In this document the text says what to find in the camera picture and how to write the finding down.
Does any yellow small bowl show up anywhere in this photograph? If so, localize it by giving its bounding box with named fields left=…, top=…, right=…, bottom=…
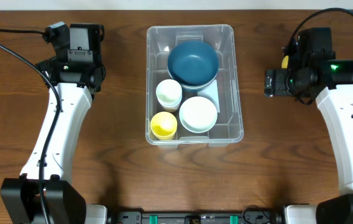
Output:
left=282, top=55, right=289, bottom=69

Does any cream white cup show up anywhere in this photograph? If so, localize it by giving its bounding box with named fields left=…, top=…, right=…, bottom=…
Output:
left=155, top=79, right=182, bottom=102

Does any white small bowl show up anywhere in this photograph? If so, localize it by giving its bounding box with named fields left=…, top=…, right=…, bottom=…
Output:
left=179, top=96, right=218, bottom=128

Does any dark blue bowl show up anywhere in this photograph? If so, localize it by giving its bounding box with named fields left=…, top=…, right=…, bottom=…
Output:
left=170, top=74, right=216, bottom=92
left=167, top=40, right=219, bottom=88

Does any light blue cup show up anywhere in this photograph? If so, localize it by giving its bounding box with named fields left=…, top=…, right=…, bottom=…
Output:
left=158, top=98, right=181, bottom=108

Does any pink cup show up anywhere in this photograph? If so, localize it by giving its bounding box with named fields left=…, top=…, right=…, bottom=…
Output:
left=162, top=104, right=180, bottom=113

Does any grey small bowl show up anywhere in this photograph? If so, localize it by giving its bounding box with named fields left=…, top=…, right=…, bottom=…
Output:
left=181, top=120, right=215, bottom=134

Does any yellow cup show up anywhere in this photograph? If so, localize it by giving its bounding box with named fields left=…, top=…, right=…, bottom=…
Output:
left=150, top=111, right=178, bottom=135
left=153, top=131, right=176, bottom=141

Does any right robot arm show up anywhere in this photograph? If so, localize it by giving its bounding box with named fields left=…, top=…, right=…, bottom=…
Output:
left=264, top=60, right=353, bottom=223

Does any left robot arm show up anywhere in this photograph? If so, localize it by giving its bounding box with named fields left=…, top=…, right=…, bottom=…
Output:
left=0, top=22, right=108, bottom=223

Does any left black cable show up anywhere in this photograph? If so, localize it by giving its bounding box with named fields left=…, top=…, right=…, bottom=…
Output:
left=0, top=27, right=64, bottom=224

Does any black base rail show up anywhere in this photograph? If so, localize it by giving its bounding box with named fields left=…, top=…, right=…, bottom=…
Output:
left=106, top=208, right=285, bottom=224

